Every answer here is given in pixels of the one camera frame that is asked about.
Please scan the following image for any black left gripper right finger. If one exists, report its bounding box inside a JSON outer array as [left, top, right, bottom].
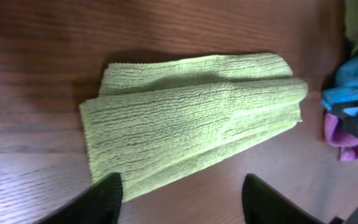
[[242, 174, 321, 224]]

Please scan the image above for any light green cloth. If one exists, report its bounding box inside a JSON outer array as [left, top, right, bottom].
[[80, 53, 308, 201]]

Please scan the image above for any blue cloth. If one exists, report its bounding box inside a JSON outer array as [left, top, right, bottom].
[[321, 53, 358, 117]]

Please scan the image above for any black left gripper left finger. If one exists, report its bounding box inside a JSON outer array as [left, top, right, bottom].
[[37, 172, 123, 224]]

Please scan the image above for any large purple cloth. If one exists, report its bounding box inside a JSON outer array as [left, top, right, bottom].
[[324, 112, 358, 161]]

